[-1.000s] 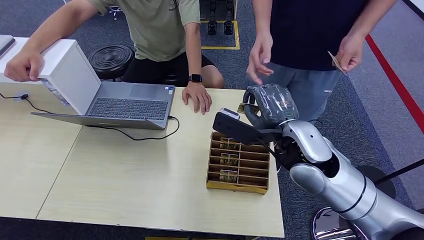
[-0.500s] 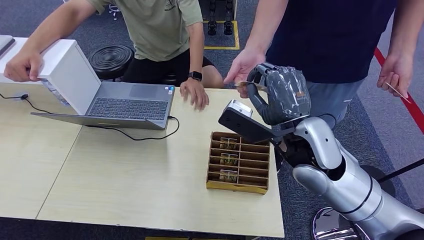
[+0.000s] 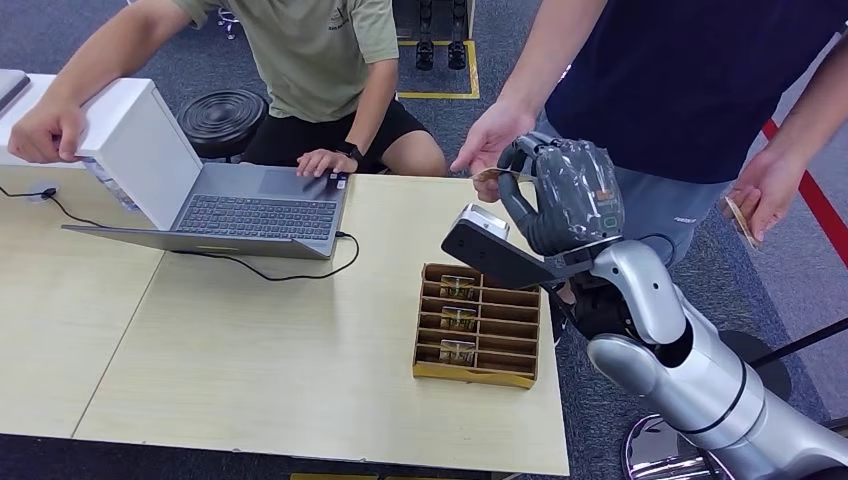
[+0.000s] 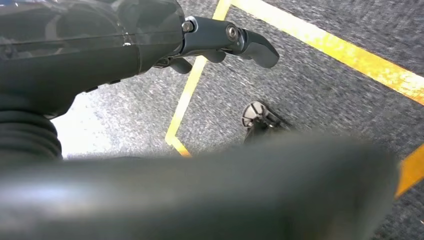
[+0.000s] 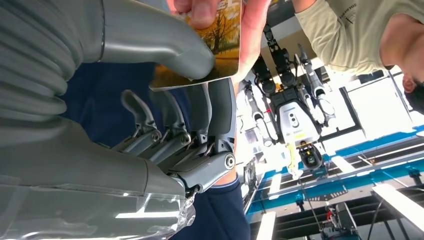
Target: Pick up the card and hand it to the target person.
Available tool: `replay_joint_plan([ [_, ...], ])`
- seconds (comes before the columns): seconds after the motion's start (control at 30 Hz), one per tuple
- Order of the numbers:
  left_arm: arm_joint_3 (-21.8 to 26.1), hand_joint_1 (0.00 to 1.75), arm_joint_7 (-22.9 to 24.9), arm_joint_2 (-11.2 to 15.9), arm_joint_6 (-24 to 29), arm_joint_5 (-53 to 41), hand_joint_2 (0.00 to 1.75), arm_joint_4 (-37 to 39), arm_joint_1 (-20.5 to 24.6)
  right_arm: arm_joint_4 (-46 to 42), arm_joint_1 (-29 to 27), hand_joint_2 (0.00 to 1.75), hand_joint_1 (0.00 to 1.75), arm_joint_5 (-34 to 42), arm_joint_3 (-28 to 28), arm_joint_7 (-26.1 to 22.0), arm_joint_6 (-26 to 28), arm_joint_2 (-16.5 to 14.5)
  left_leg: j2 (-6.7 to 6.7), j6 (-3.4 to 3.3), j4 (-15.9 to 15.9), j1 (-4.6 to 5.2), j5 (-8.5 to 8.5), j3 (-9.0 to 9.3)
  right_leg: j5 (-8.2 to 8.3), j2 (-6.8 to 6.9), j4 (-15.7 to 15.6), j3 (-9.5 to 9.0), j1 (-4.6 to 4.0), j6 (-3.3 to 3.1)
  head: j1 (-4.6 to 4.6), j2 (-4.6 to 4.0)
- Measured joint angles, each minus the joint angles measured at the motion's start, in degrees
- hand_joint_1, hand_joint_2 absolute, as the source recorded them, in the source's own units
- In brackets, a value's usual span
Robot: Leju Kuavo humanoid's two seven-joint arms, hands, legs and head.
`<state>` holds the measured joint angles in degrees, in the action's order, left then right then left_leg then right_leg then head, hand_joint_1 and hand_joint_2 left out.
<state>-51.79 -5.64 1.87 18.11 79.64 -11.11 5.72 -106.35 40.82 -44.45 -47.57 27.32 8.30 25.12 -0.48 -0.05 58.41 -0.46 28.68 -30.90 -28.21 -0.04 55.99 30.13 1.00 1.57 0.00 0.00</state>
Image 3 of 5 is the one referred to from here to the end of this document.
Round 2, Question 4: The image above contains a person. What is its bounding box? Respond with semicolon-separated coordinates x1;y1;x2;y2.
7;0;449;180
450;0;848;270

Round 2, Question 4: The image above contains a tan card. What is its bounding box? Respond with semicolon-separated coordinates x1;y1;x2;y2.
471;166;537;186

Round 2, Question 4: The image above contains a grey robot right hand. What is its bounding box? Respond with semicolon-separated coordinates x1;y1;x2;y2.
496;132;626;259

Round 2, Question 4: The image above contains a card standing in holder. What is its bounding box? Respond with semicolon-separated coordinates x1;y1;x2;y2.
438;339;477;368
439;274;477;301
439;305;479;333

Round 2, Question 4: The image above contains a brown slotted card holder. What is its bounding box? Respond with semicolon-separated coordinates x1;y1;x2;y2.
411;263;543;391

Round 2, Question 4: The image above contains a grey flat device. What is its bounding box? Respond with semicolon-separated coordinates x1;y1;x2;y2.
0;68;33;115

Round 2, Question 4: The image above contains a black round stool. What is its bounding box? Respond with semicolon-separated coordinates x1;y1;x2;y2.
176;89;270;164

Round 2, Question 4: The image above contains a person's left hand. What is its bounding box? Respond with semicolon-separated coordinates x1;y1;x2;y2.
295;148;360;179
720;148;814;244

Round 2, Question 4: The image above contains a black bracket wrist camera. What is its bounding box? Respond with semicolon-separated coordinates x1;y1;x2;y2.
441;203;595;291

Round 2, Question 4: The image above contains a chrome chair base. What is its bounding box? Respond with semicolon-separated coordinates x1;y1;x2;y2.
216;7;242;40

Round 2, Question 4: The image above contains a black robot leg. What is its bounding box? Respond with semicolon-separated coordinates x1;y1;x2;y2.
415;0;436;72
447;0;470;72

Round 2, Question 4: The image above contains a white box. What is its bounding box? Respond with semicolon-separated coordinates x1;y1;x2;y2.
0;72;158;171

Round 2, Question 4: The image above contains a grey laptop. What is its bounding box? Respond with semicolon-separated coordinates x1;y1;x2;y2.
62;82;352;261

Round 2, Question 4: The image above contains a person's right hand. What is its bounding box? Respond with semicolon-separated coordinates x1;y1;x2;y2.
450;99;539;205
7;99;90;166

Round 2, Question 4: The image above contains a chrome round base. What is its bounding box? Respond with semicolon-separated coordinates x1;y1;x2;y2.
621;413;730;480

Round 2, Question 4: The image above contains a black cable with plug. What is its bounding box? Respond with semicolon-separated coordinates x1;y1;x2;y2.
0;184;107;230

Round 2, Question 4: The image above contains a black laptop power cable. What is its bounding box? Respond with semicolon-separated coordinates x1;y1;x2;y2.
170;231;362;283

